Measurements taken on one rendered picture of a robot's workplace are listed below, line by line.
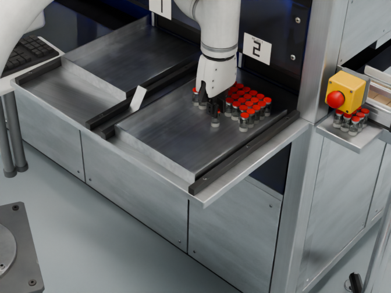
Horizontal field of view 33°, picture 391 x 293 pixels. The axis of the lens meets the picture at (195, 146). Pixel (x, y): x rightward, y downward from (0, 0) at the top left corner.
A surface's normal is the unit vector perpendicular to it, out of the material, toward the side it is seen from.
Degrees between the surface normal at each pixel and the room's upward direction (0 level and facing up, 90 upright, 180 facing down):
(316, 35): 90
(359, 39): 90
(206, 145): 0
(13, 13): 77
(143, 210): 90
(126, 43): 0
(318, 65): 90
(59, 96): 0
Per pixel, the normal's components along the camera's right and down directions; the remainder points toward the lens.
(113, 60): 0.02, -0.78
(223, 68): 0.73, 0.45
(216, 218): -0.67, 0.45
